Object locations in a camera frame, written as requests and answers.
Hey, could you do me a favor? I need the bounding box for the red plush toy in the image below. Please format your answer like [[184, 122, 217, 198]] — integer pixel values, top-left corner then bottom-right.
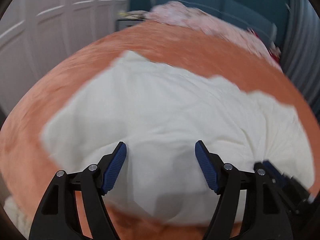
[[268, 42, 281, 63]]

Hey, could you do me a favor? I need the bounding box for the pink floral quilt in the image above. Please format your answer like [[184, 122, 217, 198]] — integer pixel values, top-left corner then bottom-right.
[[145, 1, 281, 70]]

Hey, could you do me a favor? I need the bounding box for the dark bedside table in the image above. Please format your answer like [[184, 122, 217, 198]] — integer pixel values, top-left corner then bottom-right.
[[115, 18, 145, 31]]

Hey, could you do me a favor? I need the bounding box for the cloth pile on nightstand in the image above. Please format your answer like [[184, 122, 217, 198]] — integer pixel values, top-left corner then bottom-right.
[[118, 10, 147, 20]]

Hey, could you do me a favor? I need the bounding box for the cream quilted jacket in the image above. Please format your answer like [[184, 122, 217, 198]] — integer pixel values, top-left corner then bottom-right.
[[41, 51, 315, 225]]

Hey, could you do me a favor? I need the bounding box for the grey curtain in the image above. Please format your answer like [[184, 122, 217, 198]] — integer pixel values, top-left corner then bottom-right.
[[280, 0, 319, 119]]

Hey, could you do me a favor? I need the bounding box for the blue upholstered headboard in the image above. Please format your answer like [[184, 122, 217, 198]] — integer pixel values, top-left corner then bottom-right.
[[150, 0, 277, 47]]

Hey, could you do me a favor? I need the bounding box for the white panelled wardrobe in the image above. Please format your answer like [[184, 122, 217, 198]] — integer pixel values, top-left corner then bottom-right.
[[1, 0, 129, 113]]

